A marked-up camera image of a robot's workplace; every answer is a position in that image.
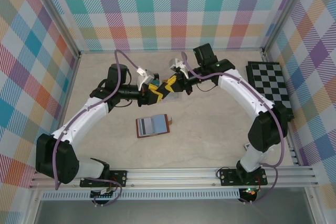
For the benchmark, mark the grey card with magnetic stripe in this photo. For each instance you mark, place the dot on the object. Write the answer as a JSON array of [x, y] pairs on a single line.
[[145, 127]]

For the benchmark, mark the aluminium mounting rail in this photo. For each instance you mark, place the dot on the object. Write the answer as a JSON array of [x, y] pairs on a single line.
[[170, 175]]

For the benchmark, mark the aluminium side rail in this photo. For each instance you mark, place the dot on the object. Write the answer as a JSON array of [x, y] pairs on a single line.
[[292, 153], [68, 91]]

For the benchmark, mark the aluminium frame post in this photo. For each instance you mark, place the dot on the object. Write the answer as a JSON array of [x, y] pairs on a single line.
[[56, 16], [284, 14]]

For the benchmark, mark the blue playing card box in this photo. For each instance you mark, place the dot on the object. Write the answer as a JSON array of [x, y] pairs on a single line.
[[246, 146]]

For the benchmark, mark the brown leather card holder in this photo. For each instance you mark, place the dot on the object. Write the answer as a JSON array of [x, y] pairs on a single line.
[[160, 124]]

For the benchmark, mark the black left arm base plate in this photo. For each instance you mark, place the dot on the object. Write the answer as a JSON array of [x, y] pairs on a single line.
[[120, 178]]

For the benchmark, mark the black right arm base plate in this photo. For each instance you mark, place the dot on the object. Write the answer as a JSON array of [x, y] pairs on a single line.
[[228, 176]]

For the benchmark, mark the teal VIP card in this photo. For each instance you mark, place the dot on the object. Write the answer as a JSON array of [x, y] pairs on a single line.
[[157, 83]]

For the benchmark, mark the aluminium frame crossbar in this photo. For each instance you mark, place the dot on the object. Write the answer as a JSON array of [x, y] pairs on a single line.
[[157, 51]]

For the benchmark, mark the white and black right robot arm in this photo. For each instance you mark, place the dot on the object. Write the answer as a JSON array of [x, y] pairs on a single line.
[[241, 95]]

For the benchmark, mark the small circuit board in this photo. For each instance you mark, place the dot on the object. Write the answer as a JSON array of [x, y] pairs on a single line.
[[103, 193], [250, 191]]

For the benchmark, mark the black grey folding chessboard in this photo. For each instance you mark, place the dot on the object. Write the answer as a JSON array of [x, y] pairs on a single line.
[[270, 90]]

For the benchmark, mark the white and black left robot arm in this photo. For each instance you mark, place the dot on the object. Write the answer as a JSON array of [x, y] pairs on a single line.
[[84, 123]]

